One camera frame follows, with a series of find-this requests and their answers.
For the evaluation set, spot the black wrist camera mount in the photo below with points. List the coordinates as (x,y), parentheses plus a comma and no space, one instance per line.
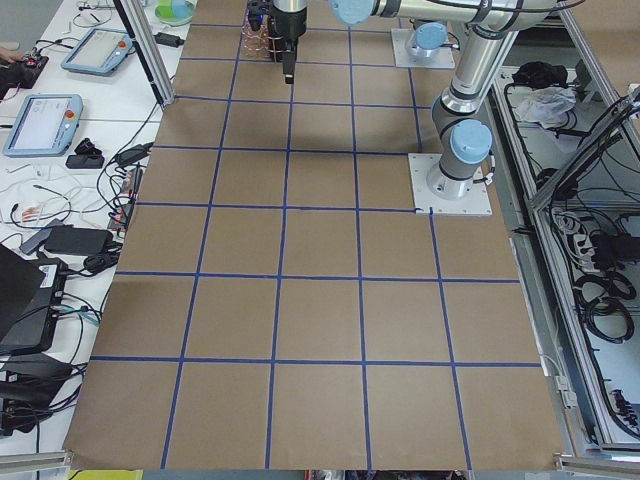
(256,11)

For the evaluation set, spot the aluminium frame post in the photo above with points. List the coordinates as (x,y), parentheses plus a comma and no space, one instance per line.
(137,26)

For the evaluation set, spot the black power brick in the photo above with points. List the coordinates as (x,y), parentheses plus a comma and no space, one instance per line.
(77,241)

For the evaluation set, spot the white base plate rack side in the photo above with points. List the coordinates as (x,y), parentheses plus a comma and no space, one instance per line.
(443,59)

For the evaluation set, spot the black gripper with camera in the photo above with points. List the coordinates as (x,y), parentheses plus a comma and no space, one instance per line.
(288,27)

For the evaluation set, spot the green bowl with blocks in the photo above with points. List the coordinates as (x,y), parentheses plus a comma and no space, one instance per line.
(174,12)

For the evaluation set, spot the copper wire wine rack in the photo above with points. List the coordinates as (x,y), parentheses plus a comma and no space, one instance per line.
(259,45)

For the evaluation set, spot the white cloth bundle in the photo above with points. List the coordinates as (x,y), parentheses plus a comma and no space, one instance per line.
(549,106)

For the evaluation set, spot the teach pendant near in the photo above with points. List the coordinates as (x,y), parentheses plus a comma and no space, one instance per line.
(45,126)

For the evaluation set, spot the black laptop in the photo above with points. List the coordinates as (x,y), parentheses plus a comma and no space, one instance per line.
(31,292)

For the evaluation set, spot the teach pendant far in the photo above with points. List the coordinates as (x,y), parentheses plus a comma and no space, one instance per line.
(100,52)

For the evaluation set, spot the teach pendant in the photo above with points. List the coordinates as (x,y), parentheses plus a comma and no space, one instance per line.
(100,52)
(45,126)

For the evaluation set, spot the black power adapter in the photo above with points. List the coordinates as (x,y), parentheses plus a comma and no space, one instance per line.
(169,40)

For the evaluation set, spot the robot arm carrying bottle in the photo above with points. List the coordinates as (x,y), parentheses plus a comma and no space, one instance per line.
(492,27)

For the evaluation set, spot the white base plate bottle side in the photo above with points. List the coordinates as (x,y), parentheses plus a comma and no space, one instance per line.
(434,193)

